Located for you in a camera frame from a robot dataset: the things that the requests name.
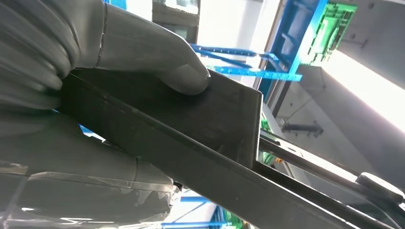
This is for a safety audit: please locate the green plastic crate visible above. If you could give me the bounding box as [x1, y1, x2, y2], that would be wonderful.
[302, 1, 358, 64]

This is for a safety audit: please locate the blue metal shelf rack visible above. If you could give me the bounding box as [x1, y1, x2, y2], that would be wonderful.
[190, 0, 330, 99]

